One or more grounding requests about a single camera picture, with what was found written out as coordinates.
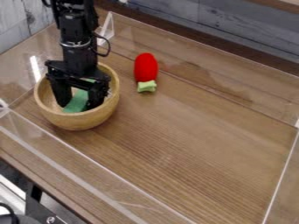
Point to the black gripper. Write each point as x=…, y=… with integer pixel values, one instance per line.
x=76, y=71

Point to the green rectangular block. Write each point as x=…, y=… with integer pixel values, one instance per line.
x=78, y=102

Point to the light wooden bowl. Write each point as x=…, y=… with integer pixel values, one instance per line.
x=82, y=120

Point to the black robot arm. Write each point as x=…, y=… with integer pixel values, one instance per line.
x=77, y=21

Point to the red plush strawberry toy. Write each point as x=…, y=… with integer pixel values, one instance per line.
x=145, y=72

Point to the clear acrylic enclosure panel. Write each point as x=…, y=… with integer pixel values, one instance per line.
x=86, y=188

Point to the black metal table bracket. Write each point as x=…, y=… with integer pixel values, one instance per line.
x=36, y=210

